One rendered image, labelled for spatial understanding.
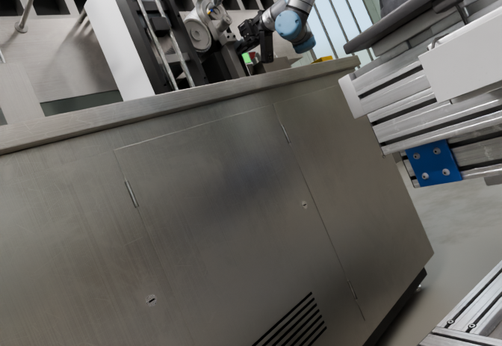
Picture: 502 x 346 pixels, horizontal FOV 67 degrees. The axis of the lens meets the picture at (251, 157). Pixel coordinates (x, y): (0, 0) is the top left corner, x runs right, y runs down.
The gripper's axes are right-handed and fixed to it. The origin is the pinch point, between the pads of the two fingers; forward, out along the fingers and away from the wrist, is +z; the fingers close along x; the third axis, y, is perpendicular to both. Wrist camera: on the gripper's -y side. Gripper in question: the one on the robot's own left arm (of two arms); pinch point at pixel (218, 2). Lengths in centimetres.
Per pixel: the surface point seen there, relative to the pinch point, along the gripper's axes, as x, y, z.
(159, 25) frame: 36.1, -15.3, 1.2
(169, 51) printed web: 18.7, 1.3, 17.5
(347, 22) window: -335, 120, 64
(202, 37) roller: 9.9, -5.4, 10.5
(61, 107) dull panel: 53, 12, 39
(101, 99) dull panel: 39, 12, 39
